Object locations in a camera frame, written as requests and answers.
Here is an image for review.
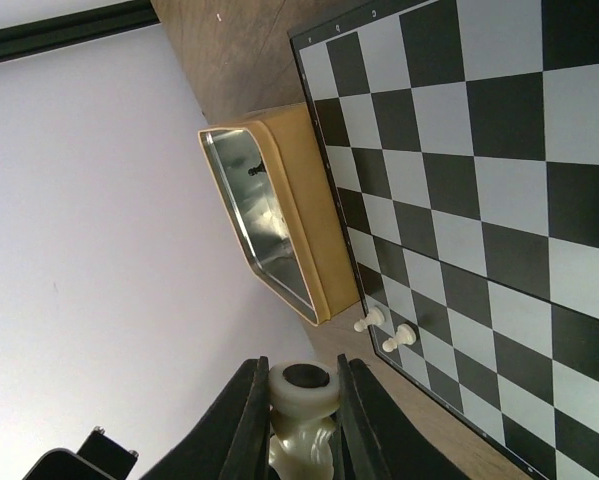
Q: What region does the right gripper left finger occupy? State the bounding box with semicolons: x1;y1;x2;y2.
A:
143;356;270;479

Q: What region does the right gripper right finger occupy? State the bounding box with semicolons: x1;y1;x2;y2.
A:
334;354;467;479

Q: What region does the white knight piece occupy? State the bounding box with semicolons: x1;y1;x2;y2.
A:
268;361;340;479

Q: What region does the white pawn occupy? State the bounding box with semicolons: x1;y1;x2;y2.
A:
353;306;385;332
381;323;418;353

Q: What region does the yellow tin tray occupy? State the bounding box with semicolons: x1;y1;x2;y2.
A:
198;103;359;326

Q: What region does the black pawn in tray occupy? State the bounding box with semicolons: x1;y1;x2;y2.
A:
247;160;266;177

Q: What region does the black and silver chessboard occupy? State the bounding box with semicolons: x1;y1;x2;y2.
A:
289;0;599;479

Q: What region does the left black frame post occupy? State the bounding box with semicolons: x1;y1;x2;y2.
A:
0;1;160;63

